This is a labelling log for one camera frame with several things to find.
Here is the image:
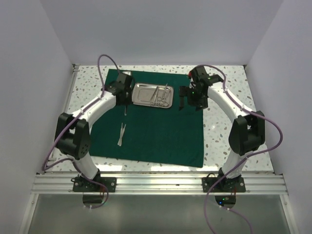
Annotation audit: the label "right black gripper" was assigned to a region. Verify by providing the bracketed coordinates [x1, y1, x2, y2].
[179, 85, 208, 112]

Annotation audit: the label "green surgical cloth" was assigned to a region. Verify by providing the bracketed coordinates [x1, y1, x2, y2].
[89, 71, 205, 167]

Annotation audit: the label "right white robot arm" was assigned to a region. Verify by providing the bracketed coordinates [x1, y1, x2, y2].
[178, 65, 265, 192]

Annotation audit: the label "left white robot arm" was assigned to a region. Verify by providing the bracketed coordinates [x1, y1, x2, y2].
[55, 72, 134, 192]

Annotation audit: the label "steel surgical scissors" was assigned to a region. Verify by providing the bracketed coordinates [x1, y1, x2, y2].
[155, 84, 169, 107]

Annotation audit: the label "steel instrument tray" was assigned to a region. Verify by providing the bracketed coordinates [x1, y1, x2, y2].
[132, 83, 174, 109]

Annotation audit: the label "steel forceps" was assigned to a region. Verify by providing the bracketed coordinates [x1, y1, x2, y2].
[150, 86, 159, 106]

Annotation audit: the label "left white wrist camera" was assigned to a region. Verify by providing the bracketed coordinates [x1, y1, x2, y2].
[122, 71, 132, 76]

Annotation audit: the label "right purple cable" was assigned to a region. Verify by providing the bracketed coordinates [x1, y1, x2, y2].
[195, 64, 283, 234]

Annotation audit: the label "aluminium mounting rail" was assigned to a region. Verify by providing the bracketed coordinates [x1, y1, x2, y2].
[31, 172, 288, 195]

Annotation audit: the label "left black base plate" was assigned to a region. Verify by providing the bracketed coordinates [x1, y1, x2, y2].
[71, 176, 117, 193]

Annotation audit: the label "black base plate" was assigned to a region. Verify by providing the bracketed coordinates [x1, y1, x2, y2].
[201, 176, 246, 193]
[71, 176, 117, 193]

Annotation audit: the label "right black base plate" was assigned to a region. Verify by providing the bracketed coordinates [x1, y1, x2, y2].
[201, 176, 246, 193]

